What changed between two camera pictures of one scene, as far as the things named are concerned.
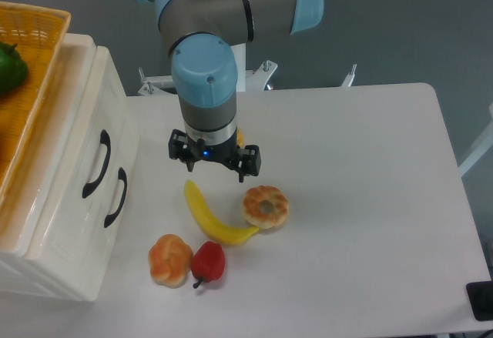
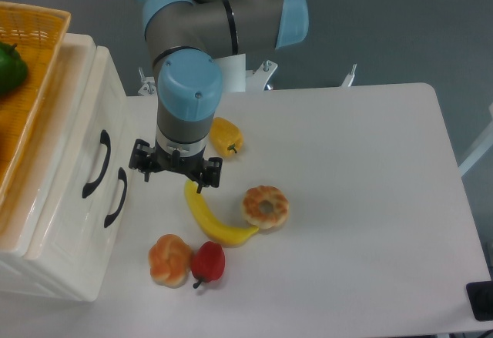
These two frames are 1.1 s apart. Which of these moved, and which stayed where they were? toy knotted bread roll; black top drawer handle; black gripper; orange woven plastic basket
Moved: black gripper
Stayed: orange woven plastic basket; black top drawer handle; toy knotted bread roll
